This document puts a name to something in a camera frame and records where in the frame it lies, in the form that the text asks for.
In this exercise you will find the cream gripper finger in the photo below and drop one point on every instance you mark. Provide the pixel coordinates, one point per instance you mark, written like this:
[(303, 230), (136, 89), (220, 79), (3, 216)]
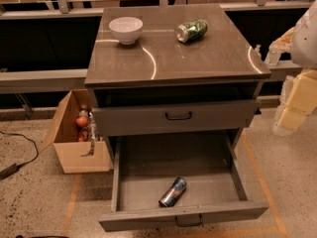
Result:
[(298, 99), (285, 41)]

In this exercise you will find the blue silver redbull can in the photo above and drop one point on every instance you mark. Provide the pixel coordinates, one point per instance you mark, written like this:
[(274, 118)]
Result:
[(172, 195)]

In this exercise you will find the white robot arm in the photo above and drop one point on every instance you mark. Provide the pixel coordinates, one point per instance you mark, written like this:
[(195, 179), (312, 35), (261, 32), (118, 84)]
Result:
[(304, 40)]

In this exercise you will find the green soda can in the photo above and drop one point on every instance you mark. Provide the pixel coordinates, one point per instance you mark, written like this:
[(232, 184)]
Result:
[(191, 31)]

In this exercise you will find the open grey middle drawer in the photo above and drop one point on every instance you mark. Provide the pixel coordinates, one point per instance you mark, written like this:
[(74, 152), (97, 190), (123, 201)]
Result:
[(145, 167)]

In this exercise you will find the grey drawer cabinet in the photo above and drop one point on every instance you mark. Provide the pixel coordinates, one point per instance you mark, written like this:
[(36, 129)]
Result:
[(157, 69)]

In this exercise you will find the closed grey top drawer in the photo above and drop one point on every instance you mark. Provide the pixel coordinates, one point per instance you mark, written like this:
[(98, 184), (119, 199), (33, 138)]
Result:
[(174, 118)]

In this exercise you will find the small clear pump bottle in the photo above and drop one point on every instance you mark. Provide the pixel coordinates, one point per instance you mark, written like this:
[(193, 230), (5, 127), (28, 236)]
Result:
[(258, 50)]

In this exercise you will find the white ceramic bowl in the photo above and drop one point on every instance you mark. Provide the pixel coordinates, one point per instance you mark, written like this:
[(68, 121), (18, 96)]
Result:
[(126, 29)]

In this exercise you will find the orange round fruit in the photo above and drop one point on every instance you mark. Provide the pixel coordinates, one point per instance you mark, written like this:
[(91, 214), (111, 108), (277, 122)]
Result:
[(81, 121)]

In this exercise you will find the brown cardboard box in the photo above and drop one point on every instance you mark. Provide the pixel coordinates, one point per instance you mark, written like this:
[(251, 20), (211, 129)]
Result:
[(74, 156)]

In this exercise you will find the grey metal rail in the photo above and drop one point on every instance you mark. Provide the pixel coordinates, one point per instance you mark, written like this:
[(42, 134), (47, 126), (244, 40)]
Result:
[(42, 81)]

